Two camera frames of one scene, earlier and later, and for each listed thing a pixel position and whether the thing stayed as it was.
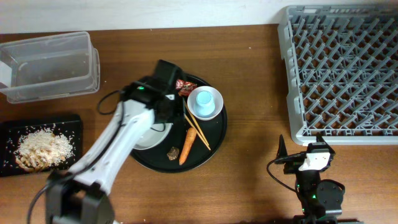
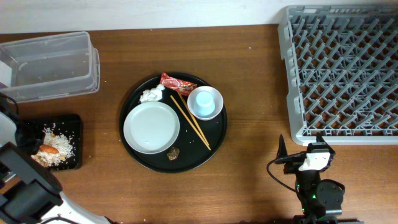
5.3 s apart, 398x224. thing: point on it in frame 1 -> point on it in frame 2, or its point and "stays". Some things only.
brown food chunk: (173, 154) stays
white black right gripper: (282, 151) stays
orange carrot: (190, 135) -> (48, 149)
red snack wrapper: (185, 87) stays
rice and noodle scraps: (42, 149) stays
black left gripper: (178, 113) -> (38, 127)
